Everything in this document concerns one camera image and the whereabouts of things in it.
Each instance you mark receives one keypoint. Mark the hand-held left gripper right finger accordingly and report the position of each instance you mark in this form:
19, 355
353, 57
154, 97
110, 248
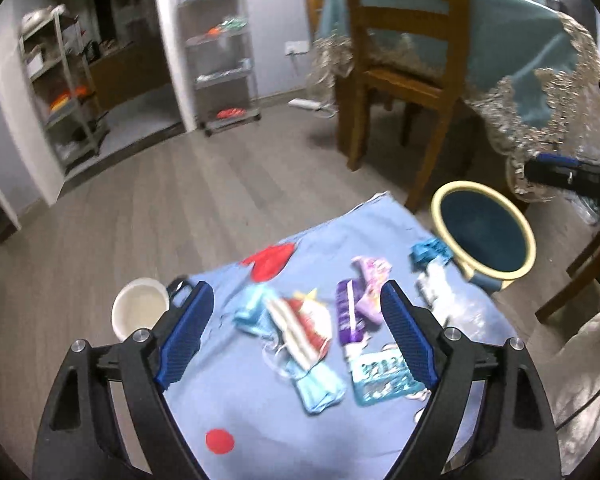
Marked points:
407, 340

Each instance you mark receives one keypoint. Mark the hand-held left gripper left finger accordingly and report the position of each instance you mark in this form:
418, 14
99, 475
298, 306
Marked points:
185, 335

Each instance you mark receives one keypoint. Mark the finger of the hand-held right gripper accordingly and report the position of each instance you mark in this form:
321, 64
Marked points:
555, 171

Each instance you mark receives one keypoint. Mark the teal blister pack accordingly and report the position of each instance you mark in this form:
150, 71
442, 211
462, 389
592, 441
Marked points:
382, 375

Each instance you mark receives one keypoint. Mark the clear plastic wrapper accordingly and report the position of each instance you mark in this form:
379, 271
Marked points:
440, 290

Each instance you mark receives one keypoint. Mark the purple packet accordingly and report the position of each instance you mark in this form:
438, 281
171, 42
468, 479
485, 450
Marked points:
347, 315

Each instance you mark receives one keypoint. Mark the lilac wrapper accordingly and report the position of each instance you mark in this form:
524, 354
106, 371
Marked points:
372, 280

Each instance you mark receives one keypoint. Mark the blue bin with yellow rim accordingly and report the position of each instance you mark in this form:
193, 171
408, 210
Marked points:
480, 230

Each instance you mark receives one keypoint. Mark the light blue wrapper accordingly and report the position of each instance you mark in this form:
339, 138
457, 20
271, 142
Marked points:
320, 385

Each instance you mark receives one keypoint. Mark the red and white snack packet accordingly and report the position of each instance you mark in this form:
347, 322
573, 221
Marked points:
305, 325

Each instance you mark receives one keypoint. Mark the clear plastic bag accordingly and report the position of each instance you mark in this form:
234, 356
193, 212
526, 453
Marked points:
592, 205

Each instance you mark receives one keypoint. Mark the white bowl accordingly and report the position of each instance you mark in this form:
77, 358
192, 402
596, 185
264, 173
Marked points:
137, 307

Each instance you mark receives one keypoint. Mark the blue cloth with red shapes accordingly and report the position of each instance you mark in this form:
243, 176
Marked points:
260, 420

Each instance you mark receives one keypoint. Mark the white cloth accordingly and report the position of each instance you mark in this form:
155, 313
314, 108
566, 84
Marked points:
580, 365

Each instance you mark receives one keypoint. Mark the wooden slat-back chair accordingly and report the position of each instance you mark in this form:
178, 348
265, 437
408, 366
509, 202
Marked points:
400, 85

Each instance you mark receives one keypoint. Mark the metal shelving rack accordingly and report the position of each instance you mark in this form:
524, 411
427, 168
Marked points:
62, 110

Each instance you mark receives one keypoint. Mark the white power strip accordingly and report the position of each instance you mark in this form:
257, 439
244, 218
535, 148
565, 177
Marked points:
305, 104

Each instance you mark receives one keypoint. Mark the grey tiered storage rack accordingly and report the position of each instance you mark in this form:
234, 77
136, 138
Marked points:
225, 79

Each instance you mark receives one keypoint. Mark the brown wooden cabinet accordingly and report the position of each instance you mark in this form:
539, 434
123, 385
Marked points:
130, 70

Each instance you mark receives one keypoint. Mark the white wall socket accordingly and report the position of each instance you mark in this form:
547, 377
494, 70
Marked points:
296, 49

